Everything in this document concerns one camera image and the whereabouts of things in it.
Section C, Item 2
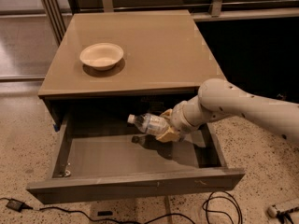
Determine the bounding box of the white power strip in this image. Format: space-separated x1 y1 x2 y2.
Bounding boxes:
267 198 299 217

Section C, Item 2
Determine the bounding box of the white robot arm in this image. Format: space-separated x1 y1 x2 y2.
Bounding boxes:
156 78 299 144

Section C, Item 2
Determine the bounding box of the clear bottle with blue label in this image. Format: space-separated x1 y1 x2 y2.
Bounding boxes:
127 113 169 136

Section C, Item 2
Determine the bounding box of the brown cabinet with glossy top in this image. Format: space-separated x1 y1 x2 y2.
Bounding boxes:
38 10 224 125

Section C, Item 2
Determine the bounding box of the black floor cable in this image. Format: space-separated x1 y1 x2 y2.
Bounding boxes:
0 197 196 224

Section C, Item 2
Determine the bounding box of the white paper bowl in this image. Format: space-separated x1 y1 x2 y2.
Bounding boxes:
79 43 124 71

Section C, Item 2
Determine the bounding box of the black coiled cable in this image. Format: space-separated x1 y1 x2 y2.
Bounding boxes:
201 189 244 224

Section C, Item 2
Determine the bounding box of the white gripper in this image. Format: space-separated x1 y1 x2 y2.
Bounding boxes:
156 101 199 143

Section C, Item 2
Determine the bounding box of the open grey top drawer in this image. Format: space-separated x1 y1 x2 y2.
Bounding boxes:
26 107 246 205

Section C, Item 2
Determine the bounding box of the black power adapter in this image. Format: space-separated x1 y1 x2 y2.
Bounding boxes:
6 199 32 213

